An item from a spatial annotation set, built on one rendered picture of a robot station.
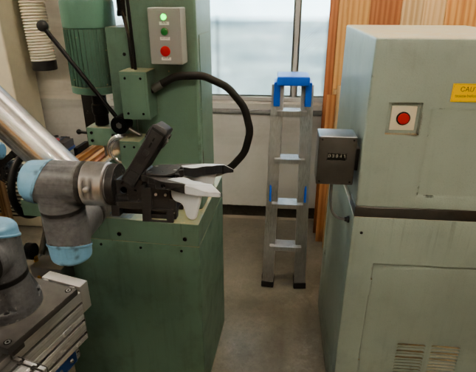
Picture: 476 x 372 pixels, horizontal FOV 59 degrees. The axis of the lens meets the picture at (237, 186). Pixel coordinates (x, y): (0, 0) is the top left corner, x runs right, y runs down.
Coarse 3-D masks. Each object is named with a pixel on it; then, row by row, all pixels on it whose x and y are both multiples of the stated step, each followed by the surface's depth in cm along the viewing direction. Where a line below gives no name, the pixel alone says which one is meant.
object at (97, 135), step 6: (90, 126) 157; (96, 126) 157; (102, 126) 157; (108, 126) 157; (90, 132) 156; (96, 132) 157; (102, 132) 156; (108, 132) 156; (114, 132) 155; (90, 138) 158; (96, 138) 158; (102, 138) 157; (108, 138) 157; (90, 144) 159; (96, 144) 159; (102, 144) 158
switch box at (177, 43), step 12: (156, 12) 123; (168, 12) 123; (180, 12) 123; (156, 24) 124; (180, 24) 124; (156, 36) 126; (168, 36) 125; (180, 36) 125; (156, 48) 127; (180, 48) 126; (156, 60) 129; (180, 60) 128
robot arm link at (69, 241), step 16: (80, 208) 74; (96, 208) 81; (48, 224) 73; (64, 224) 72; (80, 224) 75; (96, 224) 80; (48, 240) 74; (64, 240) 74; (80, 240) 75; (64, 256) 75; (80, 256) 76
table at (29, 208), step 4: (24, 204) 140; (28, 204) 140; (32, 204) 140; (36, 204) 139; (24, 208) 141; (28, 208) 140; (32, 208) 140; (36, 208) 140; (24, 212) 141; (28, 212) 141; (32, 212) 141; (36, 212) 140; (40, 212) 140
